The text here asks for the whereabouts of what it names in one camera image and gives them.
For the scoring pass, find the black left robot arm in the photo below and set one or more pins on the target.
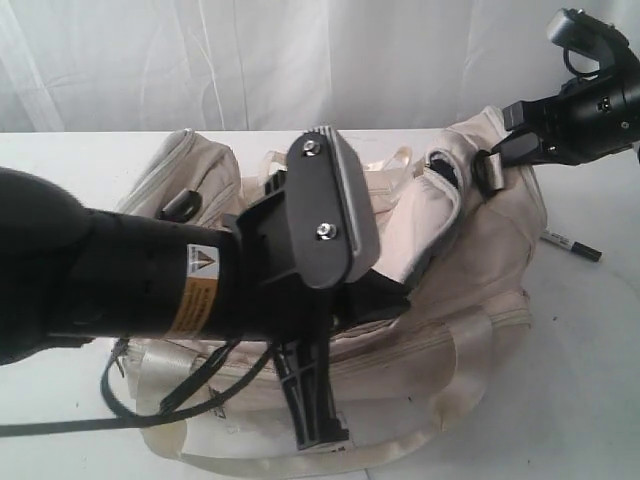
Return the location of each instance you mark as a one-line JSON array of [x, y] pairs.
[[71, 274]]

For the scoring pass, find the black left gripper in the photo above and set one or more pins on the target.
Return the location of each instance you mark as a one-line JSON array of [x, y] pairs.
[[276, 305]]

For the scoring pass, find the cream fabric duffel bag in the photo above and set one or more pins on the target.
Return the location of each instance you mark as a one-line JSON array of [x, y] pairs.
[[400, 382]]

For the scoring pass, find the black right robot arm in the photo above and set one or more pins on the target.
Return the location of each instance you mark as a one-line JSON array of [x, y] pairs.
[[611, 58]]

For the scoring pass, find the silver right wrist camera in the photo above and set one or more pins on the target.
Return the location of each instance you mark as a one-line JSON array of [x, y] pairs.
[[567, 30]]

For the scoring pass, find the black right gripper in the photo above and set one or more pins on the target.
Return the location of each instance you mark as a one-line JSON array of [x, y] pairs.
[[583, 123]]

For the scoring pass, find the white marker with black cap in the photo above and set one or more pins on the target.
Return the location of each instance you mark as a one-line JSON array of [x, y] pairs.
[[575, 247]]

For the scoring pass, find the white backdrop curtain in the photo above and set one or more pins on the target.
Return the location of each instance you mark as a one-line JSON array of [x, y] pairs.
[[269, 65]]

